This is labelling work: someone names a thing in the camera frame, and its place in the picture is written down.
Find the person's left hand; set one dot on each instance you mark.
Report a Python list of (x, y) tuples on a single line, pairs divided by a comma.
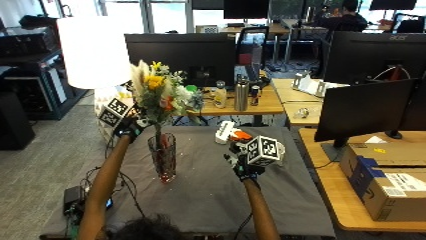
[(128, 129)]

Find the person's right hand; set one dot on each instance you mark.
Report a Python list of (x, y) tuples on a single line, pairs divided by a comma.
[(246, 168)]

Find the white and orange flower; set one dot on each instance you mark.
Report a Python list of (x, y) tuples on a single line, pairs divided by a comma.
[(228, 132)]

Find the mixed flower bouquet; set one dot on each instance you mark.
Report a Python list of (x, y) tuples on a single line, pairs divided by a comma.
[(159, 90)]

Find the white marker cube left glove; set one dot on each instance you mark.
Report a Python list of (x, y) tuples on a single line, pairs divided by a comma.
[(113, 112)]

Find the white marker cube glove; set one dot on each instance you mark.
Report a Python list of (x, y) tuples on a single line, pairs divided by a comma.
[(113, 112), (265, 150)]

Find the white marker cube right glove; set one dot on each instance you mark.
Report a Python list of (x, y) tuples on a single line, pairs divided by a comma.
[(265, 150)]

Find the clear glass vase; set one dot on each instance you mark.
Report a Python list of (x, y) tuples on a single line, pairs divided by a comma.
[(163, 160)]

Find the green small object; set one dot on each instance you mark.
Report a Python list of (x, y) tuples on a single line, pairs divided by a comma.
[(190, 88)]

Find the wooden desk with bottles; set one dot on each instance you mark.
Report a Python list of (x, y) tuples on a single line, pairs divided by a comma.
[(261, 106)]

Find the black table cloth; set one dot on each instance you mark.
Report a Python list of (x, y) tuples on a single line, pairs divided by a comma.
[(204, 196)]

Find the steel water bottle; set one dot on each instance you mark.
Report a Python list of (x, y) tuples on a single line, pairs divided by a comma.
[(241, 95)]

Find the clear plastic bottle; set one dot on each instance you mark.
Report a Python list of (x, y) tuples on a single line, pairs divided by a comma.
[(220, 95)]

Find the dark drink can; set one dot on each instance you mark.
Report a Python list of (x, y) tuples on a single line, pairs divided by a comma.
[(254, 96)]

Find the small shiny object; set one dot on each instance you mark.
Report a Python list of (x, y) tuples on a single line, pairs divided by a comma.
[(301, 113)]

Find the wooden desk with white device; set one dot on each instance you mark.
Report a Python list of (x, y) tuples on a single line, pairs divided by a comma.
[(294, 100)]

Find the black monitor behind bouquet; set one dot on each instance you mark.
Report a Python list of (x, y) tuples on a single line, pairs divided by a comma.
[(187, 53)]

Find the large white lampshade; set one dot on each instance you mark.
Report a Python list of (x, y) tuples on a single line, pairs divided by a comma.
[(93, 50)]

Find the wooden desk with boxes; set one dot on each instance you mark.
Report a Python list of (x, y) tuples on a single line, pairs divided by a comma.
[(330, 186)]

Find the white device on desk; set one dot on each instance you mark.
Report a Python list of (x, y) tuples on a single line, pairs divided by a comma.
[(310, 86)]

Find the black power adapter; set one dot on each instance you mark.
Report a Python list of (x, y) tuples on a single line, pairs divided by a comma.
[(73, 199)]

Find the black equipment rack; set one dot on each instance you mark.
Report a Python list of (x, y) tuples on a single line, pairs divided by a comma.
[(33, 76)]

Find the black bin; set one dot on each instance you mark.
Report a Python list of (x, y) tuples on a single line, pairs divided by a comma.
[(13, 121)]

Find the black monitor with stand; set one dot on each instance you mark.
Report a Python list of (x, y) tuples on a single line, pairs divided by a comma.
[(361, 108)]

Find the black office chair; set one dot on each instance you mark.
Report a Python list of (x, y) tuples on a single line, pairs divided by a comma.
[(252, 46)]

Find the flat cardboard box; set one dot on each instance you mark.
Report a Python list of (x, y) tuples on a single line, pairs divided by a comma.
[(390, 154)]

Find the large cardboard box blue tape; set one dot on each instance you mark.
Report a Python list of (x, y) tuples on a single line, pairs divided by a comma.
[(394, 193)]

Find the black background monitor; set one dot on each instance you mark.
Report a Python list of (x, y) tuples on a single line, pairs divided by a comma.
[(393, 4), (246, 9)]

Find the large black monitor silver logo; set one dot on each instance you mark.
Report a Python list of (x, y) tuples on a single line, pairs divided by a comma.
[(373, 56)]

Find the black monitor round foot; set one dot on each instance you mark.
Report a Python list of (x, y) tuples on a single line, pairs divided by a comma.
[(414, 110)]

